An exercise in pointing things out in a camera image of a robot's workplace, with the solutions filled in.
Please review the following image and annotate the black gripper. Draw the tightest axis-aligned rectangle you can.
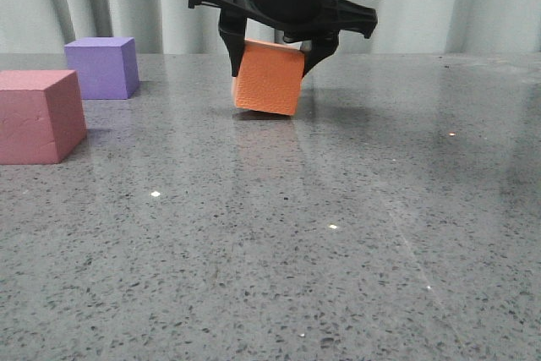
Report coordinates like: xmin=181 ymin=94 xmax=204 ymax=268
xmin=188 ymin=0 xmax=377 ymax=78

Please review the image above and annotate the orange foam cube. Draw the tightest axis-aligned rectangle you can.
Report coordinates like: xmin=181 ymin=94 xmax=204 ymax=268
xmin=232 ymin=39 xmax=304 ymax=116

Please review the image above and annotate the purple foam cube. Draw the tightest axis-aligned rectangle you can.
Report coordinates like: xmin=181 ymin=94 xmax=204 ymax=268
xmin=64 ymin=36 xmax=139 ymax=100

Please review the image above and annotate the white pleated curtain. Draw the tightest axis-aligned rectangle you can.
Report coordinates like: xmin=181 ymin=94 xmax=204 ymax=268
xmin=1 ymin=0 xmax=540 ymax=54

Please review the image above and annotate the pink foam cube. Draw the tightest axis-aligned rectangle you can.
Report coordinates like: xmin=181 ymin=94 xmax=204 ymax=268
xmin=1 ymin=70 xmax=87 ymax=165

